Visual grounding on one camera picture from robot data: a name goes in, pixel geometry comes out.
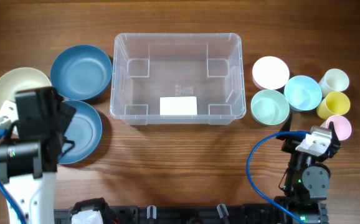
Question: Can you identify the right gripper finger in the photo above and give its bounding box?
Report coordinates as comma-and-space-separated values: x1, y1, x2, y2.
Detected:
280, 112, 293, 132
328, 121, 341, 145

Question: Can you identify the mint green small bowl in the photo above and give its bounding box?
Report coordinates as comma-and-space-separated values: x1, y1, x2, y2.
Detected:
250, 90, 290, 126

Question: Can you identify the dark blue bowl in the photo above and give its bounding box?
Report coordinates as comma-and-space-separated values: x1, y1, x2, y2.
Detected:
50, 44, 113, 100
59, 100, 103, 165

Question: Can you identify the cream large bowl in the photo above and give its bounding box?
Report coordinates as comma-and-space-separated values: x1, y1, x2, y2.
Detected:
0, 67, 52, 109

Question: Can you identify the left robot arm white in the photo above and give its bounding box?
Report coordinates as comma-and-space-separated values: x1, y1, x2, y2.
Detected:
0, 86, 76, 223

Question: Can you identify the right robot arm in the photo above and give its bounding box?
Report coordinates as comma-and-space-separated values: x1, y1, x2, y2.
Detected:
270, 123, 341, 224

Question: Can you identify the pink cup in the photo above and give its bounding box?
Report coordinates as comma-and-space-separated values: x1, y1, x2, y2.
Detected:
321, 115, 352, 141

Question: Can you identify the light blue small bowl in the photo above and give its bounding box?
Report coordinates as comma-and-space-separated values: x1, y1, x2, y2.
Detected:
283, 75, 323, 111

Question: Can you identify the yellow cup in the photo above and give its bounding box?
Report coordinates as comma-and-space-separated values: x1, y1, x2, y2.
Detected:
316, 91, 351, 119

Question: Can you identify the white pink small bowl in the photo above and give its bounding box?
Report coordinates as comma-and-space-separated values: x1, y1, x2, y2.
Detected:
252, 56, 290, 90

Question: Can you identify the cream cup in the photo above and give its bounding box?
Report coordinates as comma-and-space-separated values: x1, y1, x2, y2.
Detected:
318, 68, 349, 97

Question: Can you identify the clear plastic storage bin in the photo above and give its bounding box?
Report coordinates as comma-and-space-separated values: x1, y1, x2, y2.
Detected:
110, 33, 247, 125

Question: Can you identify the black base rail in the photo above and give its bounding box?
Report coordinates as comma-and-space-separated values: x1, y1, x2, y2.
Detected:
54, 198, 329, 224

